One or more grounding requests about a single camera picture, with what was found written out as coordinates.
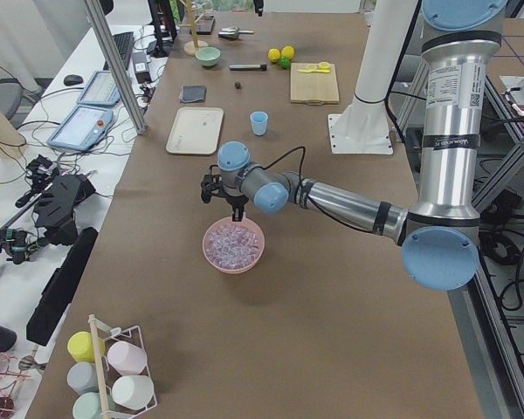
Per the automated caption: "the light blue plastic cup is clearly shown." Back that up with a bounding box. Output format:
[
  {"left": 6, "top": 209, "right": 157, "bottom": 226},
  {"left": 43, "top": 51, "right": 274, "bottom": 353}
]
[{"left": 250, "top": 111, "right": 269, "bottom": 136}]

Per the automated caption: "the white wire cup rack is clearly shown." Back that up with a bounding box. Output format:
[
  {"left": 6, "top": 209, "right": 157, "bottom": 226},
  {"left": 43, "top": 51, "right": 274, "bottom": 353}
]
[{"left": 67, "top": 314, "right": 158, "bottom": 418}]

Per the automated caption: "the yellow lemon outer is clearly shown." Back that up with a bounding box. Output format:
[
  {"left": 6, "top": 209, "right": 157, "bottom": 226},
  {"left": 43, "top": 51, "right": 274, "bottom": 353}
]
[{"left": 267, "top": 48, "right": 281, "bottom": 63}]

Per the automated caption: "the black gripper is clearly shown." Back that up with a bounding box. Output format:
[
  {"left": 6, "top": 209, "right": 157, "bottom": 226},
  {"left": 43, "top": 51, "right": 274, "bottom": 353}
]
[{"left": 225, "top": 196, "right": 248, "bottom": 222}]

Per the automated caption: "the steel muddler black tip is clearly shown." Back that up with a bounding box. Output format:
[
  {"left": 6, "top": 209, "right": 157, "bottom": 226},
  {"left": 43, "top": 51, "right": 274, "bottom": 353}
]
[{"left": 228, "top": 64, "right": 267, "bottom": 72}]

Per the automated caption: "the pink bowl of ice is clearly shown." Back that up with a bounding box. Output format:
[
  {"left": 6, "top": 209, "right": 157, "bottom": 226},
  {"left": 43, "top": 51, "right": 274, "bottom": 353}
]
[{"left": 202, "top": 216, "right": 265, "bottom": 274}]

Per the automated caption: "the cream rabbit tray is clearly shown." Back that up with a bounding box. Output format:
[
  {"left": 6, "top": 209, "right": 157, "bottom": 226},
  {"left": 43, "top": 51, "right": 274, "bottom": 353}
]
[{"left": 166, "top": 106, "right": 224, "bottom": 155}]

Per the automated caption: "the grey folded cloth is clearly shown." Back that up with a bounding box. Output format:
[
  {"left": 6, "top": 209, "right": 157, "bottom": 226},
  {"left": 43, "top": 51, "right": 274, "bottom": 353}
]
[{"left": 179, "top": 86, "right": 207, "bottom": 103}]

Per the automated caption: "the metal ice scoop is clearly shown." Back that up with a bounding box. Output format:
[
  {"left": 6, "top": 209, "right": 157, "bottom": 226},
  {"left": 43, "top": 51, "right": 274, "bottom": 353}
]
[{"left": 218, "top": 27, "right": 255, "bottom": 40}]

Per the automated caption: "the green lime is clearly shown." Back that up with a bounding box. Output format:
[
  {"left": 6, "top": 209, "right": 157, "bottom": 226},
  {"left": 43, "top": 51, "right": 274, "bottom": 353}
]
[{"left": 278, "top": 57, "right": 291, "bottom": 70}]

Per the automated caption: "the wooden cutting board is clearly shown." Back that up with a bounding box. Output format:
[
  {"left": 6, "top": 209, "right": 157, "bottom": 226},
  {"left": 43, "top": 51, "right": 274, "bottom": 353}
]
[{"left": 290, "top": 63, "right": 340, "bottom": 105}]

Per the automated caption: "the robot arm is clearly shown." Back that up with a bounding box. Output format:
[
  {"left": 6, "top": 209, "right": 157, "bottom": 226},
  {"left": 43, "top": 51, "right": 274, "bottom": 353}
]
[
  {"left": 202, "top": 1, "right": 506, "bottom": 290},
  {"left": 252, "top": 0, "right": 265, "bottom": 17}
]

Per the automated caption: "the yellow lemon near lime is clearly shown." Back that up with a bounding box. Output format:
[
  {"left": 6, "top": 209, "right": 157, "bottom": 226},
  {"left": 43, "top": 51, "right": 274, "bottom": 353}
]
[{"left": 280, "top": 45, "right": 295, "bottom": 61}]

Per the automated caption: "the yellow plastic knife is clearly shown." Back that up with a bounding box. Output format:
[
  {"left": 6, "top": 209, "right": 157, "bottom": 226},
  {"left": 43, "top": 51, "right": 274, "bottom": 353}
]
[{"left": 296, "top": 68, "right": 331, "bottom": 73}]

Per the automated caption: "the wooden cup tree stand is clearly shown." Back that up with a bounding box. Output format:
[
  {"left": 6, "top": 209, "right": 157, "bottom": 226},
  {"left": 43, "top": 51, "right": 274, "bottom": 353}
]
[{"left": 179, "top": 0, "right": 208, "bottom": 57}]

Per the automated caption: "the mint green bowl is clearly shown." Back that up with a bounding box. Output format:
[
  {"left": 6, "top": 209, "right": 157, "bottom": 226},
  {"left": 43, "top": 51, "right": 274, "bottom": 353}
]
[{"left": 195, "top": 46, "right": 221, "bottom": 68}]

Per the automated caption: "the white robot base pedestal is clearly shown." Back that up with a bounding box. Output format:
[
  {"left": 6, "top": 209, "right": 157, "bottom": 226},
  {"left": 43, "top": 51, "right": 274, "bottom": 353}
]
[{"left": 328, "top": 0, "right": 420, "bottom": 155}]

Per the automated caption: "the aluminium frame post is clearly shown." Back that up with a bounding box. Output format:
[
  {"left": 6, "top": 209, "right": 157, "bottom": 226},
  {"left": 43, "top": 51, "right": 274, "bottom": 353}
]
[{"left": 83, "top": 0, "right": 147, "bottom": 134}]

